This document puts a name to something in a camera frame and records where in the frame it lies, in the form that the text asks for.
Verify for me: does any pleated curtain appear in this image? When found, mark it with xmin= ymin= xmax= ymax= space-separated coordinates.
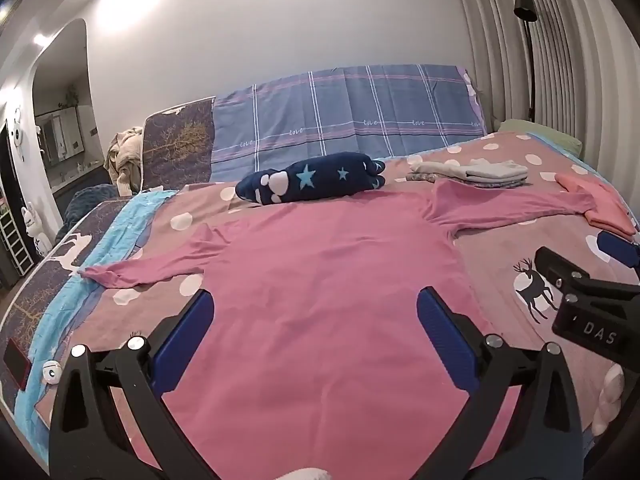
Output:
xmin=449 ymin=0 xmax=640 ymax=221

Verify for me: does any red phone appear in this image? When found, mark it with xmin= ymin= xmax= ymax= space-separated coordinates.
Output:
xmin=2 ymin=338 xmax=32 ymax=392

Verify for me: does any black floor lamp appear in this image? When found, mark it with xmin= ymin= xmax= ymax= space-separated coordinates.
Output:
xmin=513 ymin=0 xmax=539 ymax=124

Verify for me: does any tree-print cushion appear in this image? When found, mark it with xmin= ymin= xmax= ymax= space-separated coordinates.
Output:
xmin=141 ymin=97 xmax=216 ymax=191

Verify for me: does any blue deer-print quilt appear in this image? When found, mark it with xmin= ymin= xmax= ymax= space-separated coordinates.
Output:
xmin=0 ymin=187 xmax=177 ymax=442

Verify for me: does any pink long-sleeve shirt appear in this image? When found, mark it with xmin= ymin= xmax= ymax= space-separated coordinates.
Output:
xmin=80 ymin=179 xmax=598 ymax=480

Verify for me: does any salmon folded garment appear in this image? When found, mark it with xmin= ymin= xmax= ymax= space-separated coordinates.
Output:
xmin=555 ymin=172 xmax=639 ymax=236

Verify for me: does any beige clothes pile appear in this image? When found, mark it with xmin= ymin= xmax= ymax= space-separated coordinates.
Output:
xmin=103 ymin=127 xmax=146 ymax=196

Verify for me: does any grey folded cloth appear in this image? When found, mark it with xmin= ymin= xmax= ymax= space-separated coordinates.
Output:
xmin=410 ymin=159 xmax=530 ymax=184

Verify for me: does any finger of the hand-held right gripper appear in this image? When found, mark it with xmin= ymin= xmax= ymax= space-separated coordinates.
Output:
xmin=534 ymin=246 xmax=592 ymax=302
xmin=597 ymin=230 xmax=640 ymax=270

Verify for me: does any white shelf rack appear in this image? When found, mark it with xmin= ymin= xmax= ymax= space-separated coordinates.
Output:
xmin=0 ymin=204 xmax=27 ymax=277

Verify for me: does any floral folded cloth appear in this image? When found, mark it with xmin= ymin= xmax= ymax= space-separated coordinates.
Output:
xmin=406 ymin=172 xmax=528 ymax=190

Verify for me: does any arched wall mirror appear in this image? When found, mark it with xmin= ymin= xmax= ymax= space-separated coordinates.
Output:
xmin=31 ymin=18 xmax=109 ymax=197

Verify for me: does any green pillow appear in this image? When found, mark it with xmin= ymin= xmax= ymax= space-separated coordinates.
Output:
xmin=497 ymin=118 xmax=584 ymax=157

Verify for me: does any blue plaid sheet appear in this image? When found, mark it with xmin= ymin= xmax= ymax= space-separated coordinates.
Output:
xmin=210 ymin=63 xmax=489 ymax=182

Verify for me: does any polka-dot pink blanket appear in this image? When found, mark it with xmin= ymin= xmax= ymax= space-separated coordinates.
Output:
xmin=37 ymin=130 xmax=640 ymax=480

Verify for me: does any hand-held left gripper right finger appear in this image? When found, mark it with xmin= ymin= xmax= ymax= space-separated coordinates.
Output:
xmin=416 ymin=287 xmax=587 ymax=480

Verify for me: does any dark teal blanket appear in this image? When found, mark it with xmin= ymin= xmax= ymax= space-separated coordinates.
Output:
xmin=54 ymin=184 xmax=132 ymax=243

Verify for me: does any person's right hand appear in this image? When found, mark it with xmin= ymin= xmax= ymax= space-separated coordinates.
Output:
xmin=592 ymin=363 xmax=626 ymax=436

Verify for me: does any white cat figurine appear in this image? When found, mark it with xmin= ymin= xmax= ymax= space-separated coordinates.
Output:
xmin=20 ymin=202 xmax=54 ymax=257

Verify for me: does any navy star-print fleece garment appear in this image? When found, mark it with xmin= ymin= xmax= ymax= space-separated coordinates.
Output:
xmin=235 ymin=151 xmax=387 ymax=206

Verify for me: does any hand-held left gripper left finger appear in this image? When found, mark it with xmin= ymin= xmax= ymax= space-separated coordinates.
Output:
xmin=48 ymin=288 xmax=216 ymax=480

